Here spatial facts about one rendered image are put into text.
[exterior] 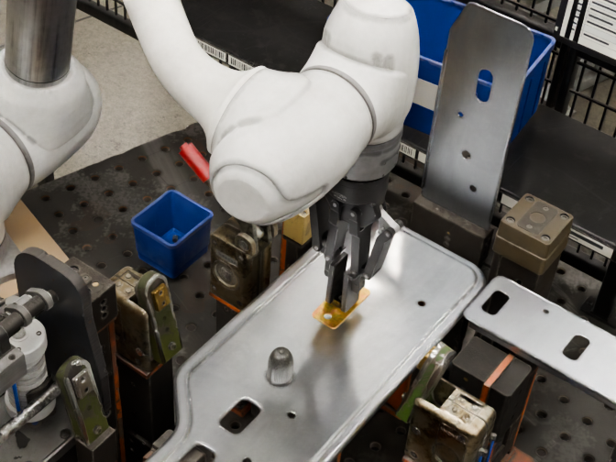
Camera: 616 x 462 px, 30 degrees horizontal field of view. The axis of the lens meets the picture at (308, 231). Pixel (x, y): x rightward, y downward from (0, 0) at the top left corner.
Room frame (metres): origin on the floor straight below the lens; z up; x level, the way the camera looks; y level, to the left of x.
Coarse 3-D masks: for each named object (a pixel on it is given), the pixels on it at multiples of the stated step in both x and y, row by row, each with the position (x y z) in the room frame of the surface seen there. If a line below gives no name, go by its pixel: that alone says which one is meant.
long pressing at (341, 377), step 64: (320, 256) 1.10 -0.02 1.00; (448, 256) 1.12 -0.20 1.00; (256, 320) 0.98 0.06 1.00; (384, 320) 1.00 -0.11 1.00; (448, 320) 1.01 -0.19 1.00; (192, 384) 0.87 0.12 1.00; (256, 384) 0.87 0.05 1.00; (320, 384) 0.88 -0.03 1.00; (384, 384) 0.89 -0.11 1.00; (256, 448) 0.78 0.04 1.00; (320, 448) 0.79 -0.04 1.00
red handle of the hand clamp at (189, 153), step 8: (184, 144) 1.14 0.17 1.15; (192, 144) 1.14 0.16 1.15; (184, 152) 1.13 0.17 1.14; (192, 152) 1.13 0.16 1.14; (192, 160) 1.12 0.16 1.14; (200, 160) 1.12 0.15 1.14; (192, 168) 1.12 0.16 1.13; (200, 168) 1.12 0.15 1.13; (208, 168) 1.12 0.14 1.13; (200, 176) 1.11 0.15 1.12; (208, 176) 1.11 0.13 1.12; (208, 184) 1.11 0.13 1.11
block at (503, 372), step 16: (464, 352) 0.97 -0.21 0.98; (480, 352) 0.97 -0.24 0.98; (496, 352) 0.97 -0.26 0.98; (464, 368) 0.94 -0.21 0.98; (480, 368) 0.95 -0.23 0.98; (496, 368) 0.95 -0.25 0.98; (512, 368) 0.95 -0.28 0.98; (528, 368) 0.95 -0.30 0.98; (464, 384) 0.94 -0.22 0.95; (480, 384) 0.93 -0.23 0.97; (496, 384) 0.92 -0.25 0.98; (512, 384) 0.92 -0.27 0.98; (480, 400) 0.92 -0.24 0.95; (496, 400) 0.91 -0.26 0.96; (512, 400) 0.92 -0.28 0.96; (496, 416) 0.91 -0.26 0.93; (512, 416) 0.94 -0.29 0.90; (496, 432) 0.90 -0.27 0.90; (496, 448) 0.94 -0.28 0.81
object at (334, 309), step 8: (336, 296) 1.00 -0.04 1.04; (360, 296) 1.01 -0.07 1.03; (320, 304) 0.99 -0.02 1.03; (328, 304) 0.99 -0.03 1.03; (336, 304) 0.99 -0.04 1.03; (320, 312) 0.98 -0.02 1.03; (328, 312) 0.98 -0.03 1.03; (336, 312) 0.98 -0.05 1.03; (352, 312) 0.98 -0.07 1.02; (320, 320) 0.96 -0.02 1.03; (328, 320) 0.96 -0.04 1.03; (336, 320) 0.97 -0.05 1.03; (344, 320) 0.97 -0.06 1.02
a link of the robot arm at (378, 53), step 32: (352, 0) 0.99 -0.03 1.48; (384, 0) 1.00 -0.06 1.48; (352, 32) 0.96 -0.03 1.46; (384, 32) 0.96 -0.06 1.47; (416, 32) 0.99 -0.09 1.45; (320, 64) 0.94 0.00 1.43; (352, 64) 0.94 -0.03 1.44; (384, 64) 0.95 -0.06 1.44; (416, 64) 0.98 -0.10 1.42; (384, 96) 0.93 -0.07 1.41; (384, 128) 0.93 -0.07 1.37
